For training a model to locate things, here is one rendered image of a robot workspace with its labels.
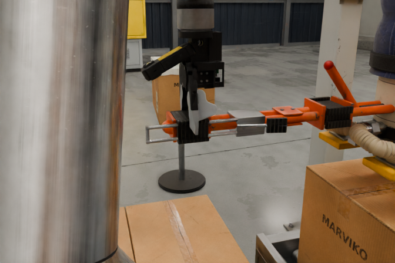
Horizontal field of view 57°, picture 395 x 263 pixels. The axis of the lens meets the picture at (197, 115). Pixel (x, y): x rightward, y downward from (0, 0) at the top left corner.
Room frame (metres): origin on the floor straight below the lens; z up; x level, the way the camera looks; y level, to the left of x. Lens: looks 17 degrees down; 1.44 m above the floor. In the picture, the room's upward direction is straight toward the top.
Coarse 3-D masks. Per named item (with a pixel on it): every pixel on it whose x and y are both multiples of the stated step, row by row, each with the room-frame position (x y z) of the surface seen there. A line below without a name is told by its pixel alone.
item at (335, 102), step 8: (328, 96) 0.91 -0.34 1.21; (304, 104) 0.88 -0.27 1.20; (312, 104) 0.85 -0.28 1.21; (320, 104) 0.82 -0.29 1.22; (328, 104) 0.86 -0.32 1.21; (336, 104) 0.86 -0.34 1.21; (344, 104) 0.85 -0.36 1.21; (352, 104) 0.83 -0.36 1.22; (320, 112) 0.81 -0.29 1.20; (328, 112) 0.80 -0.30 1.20; (336, 112) 0.81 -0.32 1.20; (344, 112) 0.81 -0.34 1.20; (352, 112) 0.82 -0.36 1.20; (320, 120) 0.81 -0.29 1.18; (328, 120) 0.81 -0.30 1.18; (336, 120) 0.81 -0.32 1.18; (344, 120) 0.81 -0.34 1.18; (320, 128) 0.81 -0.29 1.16; (328, 128) 0.80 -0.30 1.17
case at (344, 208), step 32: (352, 160) 1.10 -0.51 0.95; (320, 192) 0.98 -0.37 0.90; (352, 192) 0.89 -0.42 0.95; (384, 192) 0.89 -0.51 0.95; (320, 224) 0.97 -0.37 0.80; (352, 224) 0.84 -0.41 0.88; (384, 224) 0.74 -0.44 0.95; (320, 256) 0.95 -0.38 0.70; (352, 256) 0.83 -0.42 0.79; (384, 256) 0.73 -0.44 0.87
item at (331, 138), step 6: (324, 132) 1.01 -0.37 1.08; (330, 132) 1.00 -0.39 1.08; (324, 138) 0.99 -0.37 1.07; (330, 138) 0.97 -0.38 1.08; (336, 138) 0.96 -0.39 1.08; (342, 138) 0.95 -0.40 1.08; (348, 138) 0.95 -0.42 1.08; (330, 144) 0.96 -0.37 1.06; (336, 144) 0.93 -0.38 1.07; (342, 144) 0.93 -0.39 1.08; (348, 144) 0.93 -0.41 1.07
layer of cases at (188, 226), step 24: (120, 216) 1.41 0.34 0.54; (144, 216) 1.41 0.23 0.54; (168, 216) 1.41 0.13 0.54; (192, 216) 1.41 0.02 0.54; (216, 216) 1.41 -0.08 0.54; (120, 240) 1.24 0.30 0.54; (144, 240) 1.24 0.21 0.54; (168, 240) 1.24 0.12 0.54; (192, 240) 1.24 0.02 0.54; (216, 240) 1.24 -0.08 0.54
